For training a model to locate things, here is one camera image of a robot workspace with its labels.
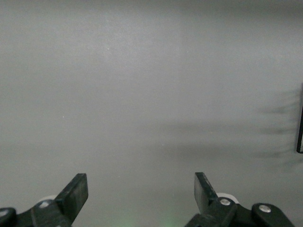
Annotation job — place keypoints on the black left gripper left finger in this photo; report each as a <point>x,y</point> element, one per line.
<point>73,196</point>

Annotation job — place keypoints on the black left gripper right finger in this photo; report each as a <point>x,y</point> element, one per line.
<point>203,196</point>

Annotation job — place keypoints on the grey table cover sheet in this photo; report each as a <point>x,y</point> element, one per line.
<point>151,71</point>

